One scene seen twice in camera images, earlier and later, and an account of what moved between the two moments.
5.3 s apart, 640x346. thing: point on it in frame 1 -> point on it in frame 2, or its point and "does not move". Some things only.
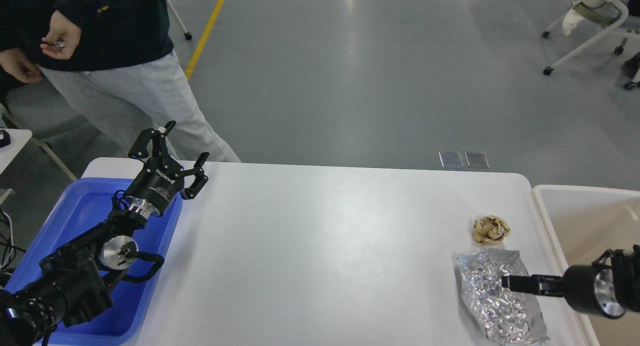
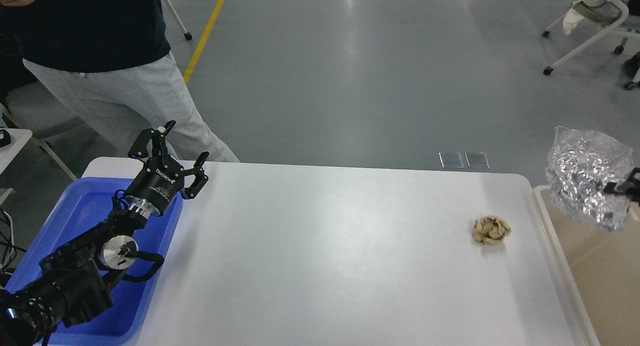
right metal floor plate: [477, 159] does not move
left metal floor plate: [451, 159] does not move
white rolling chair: [602, 5] does not move
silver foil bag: [507, 316] -> [579, 162]
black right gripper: [590, 288] -> [632, 188]
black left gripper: [161, 179] does not move
